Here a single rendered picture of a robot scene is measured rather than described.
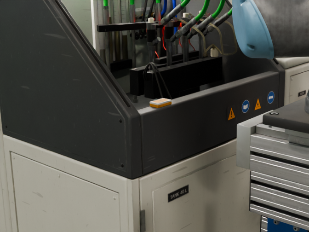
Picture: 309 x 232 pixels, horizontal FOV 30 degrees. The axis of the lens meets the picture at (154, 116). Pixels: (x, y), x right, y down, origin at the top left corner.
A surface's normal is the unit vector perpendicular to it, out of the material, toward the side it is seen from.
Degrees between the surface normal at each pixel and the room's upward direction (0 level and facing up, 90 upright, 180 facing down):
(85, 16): 90
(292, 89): 90
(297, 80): 90
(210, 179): 90
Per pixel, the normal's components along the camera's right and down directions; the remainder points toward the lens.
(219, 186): 0.73, 0.18
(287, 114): -0.03, -0.96
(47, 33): -0.69, 0.22
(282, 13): 0.00, 0.09
